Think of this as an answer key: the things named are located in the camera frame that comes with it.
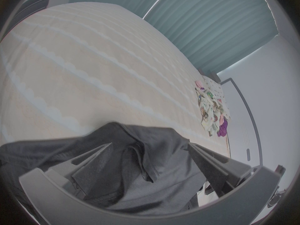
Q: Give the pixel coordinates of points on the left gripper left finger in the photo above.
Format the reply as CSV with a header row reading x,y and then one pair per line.
x,y
93,167

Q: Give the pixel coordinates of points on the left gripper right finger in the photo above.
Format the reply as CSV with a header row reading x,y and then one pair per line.
x,y
208,170

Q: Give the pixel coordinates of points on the black T-shirt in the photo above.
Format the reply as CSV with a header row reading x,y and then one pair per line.
x,y
152,149

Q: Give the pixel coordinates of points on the bed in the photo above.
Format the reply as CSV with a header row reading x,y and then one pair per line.
x,y
70,67

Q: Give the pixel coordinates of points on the purple satin garment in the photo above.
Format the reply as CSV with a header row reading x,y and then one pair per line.
x,y
222,128

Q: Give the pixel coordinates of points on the white printed pyjama garment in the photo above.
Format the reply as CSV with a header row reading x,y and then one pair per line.
x,y
208,111

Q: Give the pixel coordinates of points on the white printed pillow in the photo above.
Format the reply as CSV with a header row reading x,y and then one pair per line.
x,y
219,92

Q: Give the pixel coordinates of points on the grey white bedside table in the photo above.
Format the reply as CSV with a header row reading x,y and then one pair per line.
x,y
214,76

